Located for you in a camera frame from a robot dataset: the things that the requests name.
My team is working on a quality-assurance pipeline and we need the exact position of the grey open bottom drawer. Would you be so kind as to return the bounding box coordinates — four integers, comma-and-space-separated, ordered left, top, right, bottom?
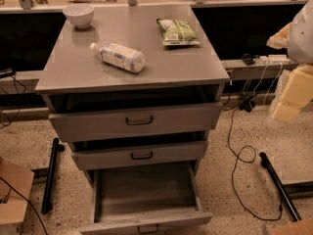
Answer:
80, 162, 212, 235

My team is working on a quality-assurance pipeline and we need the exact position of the white power strip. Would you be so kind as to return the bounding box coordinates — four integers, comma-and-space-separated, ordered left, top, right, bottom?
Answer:
259, 55, 290, 64

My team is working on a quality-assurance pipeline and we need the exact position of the cardboard box right corner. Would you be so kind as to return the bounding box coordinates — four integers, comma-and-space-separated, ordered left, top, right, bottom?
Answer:
269, 216, 313, 235

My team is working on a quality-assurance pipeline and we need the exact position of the grey middle drawer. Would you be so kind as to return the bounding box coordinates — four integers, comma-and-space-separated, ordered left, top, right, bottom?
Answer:
71, 141, 208, 170

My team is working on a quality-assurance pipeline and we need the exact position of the black bar left floor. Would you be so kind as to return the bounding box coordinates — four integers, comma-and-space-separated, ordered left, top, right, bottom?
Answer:
41, 138, 65, 214

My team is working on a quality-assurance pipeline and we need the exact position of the green jalapeno chip bag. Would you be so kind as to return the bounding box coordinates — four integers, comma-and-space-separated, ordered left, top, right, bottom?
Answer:
156, 19, 201, 46

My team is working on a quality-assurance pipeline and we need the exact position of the black floor cable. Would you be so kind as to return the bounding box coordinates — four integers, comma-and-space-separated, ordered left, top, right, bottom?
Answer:
226, 106, 284, 222

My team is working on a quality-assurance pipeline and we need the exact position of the black small device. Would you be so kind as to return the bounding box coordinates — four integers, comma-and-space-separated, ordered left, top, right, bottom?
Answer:
242, 53, 255, 66

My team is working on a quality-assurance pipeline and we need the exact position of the black power adapter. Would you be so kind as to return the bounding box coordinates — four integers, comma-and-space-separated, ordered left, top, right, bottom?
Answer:
240, 99, 255, 113

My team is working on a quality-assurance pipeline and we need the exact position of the grey metal drawer cabinet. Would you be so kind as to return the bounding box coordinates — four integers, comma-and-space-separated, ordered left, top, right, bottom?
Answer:
34, 4, 231, 235

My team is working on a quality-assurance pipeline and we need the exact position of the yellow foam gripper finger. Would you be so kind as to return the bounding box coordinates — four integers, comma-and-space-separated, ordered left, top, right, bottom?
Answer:
270, 64, 313, 122
266, 23, 291, 49

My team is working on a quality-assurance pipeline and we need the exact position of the grey top drawer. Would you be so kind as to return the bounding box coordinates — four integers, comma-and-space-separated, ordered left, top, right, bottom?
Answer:
49, 103, 221, 142

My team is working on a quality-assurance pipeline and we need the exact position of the black bar floor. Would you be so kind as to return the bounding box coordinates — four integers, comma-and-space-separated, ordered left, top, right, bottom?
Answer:
259, 152, 301, 221
41, 138, 65, 214

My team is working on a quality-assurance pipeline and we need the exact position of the clear plastic water bottle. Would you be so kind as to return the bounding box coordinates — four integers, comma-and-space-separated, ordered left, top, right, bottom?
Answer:
90, 42, 145, 73

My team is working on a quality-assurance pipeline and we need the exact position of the black bar right floor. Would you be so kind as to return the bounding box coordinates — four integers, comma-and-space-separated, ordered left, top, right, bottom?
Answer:
259, 152, 301, 221

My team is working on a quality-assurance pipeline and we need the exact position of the black cable left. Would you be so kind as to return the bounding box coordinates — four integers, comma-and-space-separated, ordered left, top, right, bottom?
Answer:
0, 176, 50, 235

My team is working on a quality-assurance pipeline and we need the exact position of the cardboard box left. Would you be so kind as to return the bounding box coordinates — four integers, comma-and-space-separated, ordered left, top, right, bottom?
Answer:
0, 158, 34, 235

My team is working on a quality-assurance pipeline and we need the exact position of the white ceramic bowl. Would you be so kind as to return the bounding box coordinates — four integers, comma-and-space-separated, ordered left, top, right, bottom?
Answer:
63, 3, 94, 28

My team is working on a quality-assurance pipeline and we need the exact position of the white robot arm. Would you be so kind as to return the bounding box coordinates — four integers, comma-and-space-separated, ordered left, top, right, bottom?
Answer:
266, 0, 313, 122

